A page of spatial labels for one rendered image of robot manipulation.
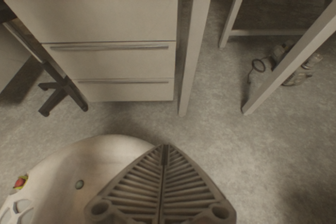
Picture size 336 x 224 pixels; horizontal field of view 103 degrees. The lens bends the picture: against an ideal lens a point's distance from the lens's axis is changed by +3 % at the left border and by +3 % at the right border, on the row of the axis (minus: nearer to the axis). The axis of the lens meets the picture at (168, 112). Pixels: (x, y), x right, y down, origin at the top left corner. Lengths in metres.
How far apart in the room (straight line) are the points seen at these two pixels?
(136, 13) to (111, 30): 0.11
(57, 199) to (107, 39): 0.56
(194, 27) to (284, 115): 0.96
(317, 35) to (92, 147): 0.90
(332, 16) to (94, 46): 0.80
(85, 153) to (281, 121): 1.19
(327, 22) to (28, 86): 1.82
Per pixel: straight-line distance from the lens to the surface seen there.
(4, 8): 0.90
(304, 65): 1.40
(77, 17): 0.59
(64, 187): 0.63
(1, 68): 1.38
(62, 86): 1.27
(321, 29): 0.76
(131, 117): 1.00
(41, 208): 0.61
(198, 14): 0.52
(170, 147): 0.18
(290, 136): 1.21
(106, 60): 0.65
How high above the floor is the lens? 0.84
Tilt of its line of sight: 59 degrees down
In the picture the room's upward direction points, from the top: straight up
